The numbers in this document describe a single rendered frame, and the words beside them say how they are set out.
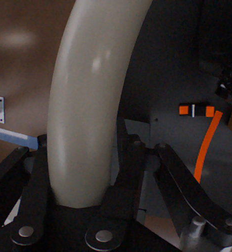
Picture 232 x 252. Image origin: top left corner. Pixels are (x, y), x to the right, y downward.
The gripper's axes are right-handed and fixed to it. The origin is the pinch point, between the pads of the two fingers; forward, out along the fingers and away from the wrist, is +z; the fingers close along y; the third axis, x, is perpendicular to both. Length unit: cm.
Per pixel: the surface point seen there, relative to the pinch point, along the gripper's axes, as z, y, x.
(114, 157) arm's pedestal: 51, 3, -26
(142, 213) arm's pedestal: 22.9, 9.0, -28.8
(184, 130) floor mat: 91, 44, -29
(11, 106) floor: 115, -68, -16
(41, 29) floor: 107, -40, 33
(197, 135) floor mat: 90, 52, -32
